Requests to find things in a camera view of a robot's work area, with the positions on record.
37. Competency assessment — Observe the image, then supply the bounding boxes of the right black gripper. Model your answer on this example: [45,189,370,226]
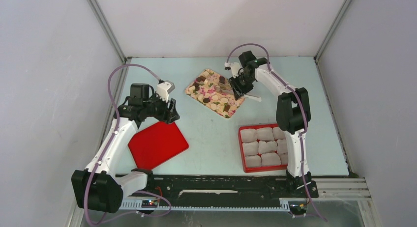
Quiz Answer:
[229,72,255,100]

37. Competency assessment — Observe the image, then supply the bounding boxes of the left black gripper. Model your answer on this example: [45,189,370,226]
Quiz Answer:
[143,91,179,124]

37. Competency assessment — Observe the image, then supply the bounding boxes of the steel tongs white handle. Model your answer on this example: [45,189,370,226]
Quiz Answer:
[217,83,262,103]

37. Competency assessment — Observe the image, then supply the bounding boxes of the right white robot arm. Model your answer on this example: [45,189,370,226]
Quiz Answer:
[225,51,311,197]

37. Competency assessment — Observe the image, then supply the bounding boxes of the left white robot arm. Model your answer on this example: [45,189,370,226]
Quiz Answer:
[71,80,179,213]

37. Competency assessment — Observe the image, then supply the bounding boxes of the brown square chocolate on tray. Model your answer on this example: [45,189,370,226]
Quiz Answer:
[223,104,231,113]

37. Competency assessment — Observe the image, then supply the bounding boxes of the red chocolate box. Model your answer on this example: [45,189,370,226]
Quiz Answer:
[238,123,288,173]

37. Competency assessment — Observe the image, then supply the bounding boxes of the floral serving tray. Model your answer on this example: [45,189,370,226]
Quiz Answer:
[184,68,245,118]

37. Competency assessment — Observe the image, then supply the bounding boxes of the red box lid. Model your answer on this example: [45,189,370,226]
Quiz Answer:
[128,122,189,170]

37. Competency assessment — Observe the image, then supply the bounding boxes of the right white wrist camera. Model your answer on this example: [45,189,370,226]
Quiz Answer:
[224,62,242,78]

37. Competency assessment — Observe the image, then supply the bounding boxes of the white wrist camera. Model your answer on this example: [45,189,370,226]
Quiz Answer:
[224,62,242,78]
[156,80,175,102]

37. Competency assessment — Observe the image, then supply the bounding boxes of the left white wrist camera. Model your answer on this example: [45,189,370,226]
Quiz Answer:
[156,80,175,102]

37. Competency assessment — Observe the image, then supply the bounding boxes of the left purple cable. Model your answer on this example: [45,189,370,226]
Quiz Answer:
[83,63,172,227]

